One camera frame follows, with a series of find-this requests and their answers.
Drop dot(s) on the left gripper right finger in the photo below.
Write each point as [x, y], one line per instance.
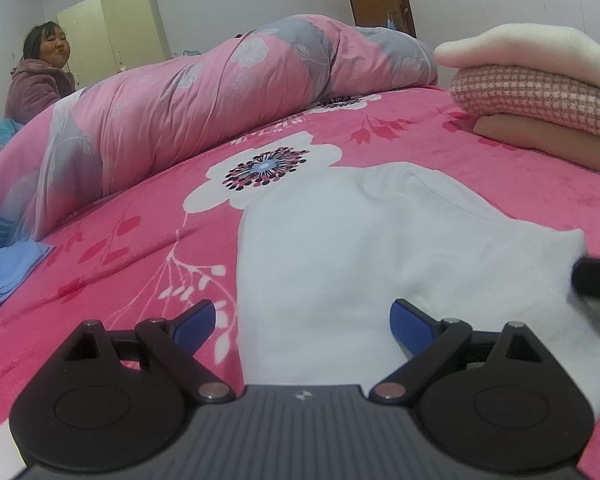
[484, 402]

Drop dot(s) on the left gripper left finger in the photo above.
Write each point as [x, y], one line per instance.
[108, 400]

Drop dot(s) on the white shirt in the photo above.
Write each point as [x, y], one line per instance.
[322, 257]

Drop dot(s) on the beige folded garment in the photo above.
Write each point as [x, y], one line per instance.
[573, 145]

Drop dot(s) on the pink floral bed blanket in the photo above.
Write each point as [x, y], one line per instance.
[172, 239]

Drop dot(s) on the blue cloth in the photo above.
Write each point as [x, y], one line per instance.
[17, 262]

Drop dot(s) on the cream folded fleece garment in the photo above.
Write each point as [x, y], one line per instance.
[560, 50]

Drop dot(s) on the pink grey rolled duvet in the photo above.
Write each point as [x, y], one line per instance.
[112, 135]

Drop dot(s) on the person in purple jacket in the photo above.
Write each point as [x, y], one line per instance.
[40, 78]

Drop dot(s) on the yellow green wardrobe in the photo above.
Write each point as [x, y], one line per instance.
[107, 37]

